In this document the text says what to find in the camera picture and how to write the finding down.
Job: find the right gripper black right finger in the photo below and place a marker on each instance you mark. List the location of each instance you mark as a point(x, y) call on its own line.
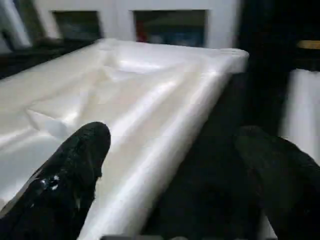
point(287, 190)

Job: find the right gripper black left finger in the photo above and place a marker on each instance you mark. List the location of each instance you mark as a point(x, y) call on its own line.
point(62, 195)

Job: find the white plastic table leg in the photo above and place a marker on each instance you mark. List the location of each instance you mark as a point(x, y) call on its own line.
point(300, 105)

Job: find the white plastic table top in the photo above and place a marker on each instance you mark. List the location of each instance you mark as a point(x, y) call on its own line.
point(150, 100)

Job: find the black mat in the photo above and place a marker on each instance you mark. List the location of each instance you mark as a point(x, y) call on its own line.
point(262, 87)

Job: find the small yellow label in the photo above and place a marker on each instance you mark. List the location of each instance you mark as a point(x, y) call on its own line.
point(308, 44)

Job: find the white glass-door cabinet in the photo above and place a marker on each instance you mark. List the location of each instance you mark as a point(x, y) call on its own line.
point(115, 20)

